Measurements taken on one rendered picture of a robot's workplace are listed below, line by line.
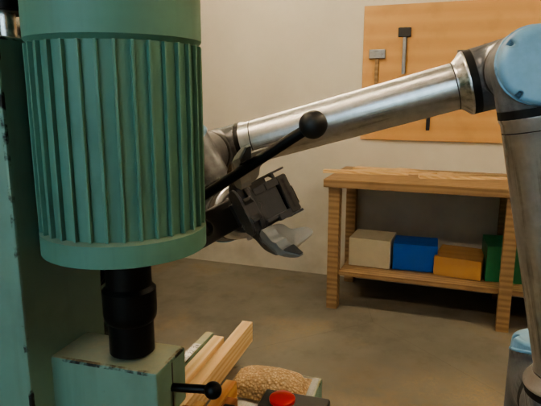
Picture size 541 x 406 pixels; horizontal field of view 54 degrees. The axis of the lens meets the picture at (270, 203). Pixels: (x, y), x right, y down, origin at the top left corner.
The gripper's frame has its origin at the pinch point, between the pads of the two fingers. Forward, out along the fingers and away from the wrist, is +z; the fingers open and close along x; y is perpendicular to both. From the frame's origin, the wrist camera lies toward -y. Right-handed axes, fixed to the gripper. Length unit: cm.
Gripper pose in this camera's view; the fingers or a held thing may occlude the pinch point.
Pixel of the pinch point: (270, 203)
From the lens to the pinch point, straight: 65.7
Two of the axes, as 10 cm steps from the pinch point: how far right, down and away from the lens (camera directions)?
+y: 8.4, -4.3, 3.3
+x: 4.4, 9.0, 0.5
